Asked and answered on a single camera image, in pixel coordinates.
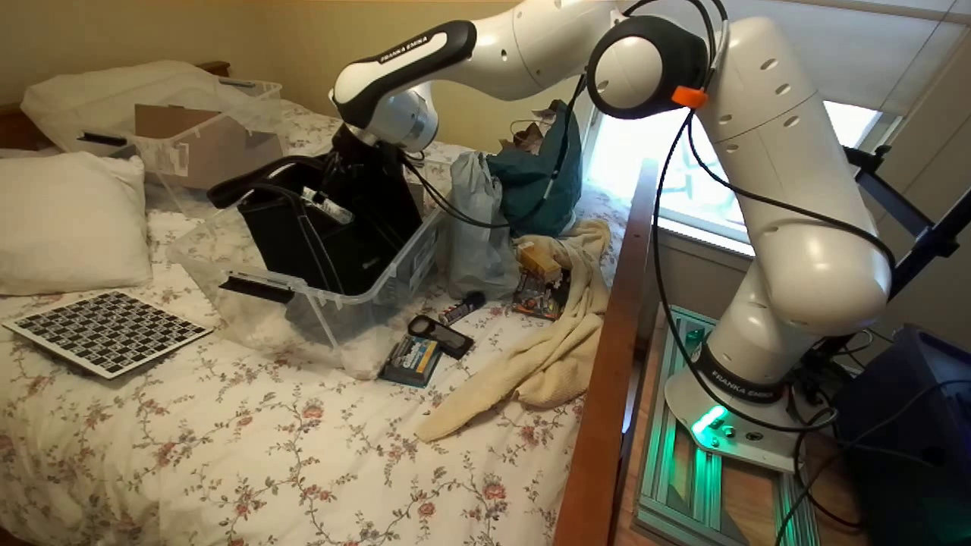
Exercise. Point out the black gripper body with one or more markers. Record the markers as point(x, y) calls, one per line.
point(367, 163)

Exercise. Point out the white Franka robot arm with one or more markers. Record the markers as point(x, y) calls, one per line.
point(790, 201)

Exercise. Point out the black shopping tote bag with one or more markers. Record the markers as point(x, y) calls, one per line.
point(305, 254)

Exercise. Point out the grey plastic bag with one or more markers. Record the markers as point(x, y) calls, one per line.
point(480, 245)

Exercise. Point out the brown cardboard box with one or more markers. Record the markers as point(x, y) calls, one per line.
point(216, 147)

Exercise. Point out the teal cloth bag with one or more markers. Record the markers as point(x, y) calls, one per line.
point(541, 184)

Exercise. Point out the small clear plastic bin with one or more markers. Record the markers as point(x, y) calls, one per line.
point(384, 291)

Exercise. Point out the small black slim gadget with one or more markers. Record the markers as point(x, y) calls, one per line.
point(463, 305)

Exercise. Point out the small black flat device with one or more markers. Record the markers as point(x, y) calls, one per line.
point(450, 341)

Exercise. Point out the black green battery pack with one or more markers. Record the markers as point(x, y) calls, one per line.
point(410, 361)

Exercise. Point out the bright window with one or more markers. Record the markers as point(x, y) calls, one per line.
point(625, 170)

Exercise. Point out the cream knitted towel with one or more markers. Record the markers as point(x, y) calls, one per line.
point(535, 365)

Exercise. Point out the large clear plastic bin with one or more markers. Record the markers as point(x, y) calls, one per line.
point(92, 95)

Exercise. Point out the white pillow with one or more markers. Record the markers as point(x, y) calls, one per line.
point(72, 224)

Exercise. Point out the checker pattern calibration board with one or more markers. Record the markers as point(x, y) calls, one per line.
point(107, 336)

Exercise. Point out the floral sheet bed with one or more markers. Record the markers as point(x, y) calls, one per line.
point(254, 457)

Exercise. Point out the brown wooden footboard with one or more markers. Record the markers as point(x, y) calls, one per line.
point(607, 405)

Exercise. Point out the brown wooden headboard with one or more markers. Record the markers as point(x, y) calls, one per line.
point(16, 130)

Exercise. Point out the black metal stand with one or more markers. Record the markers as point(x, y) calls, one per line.
point(911, 217)

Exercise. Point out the dark blue bulky case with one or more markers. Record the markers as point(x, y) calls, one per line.
point(911, 444)

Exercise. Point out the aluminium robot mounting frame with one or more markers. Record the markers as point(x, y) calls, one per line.
point(667, 485)

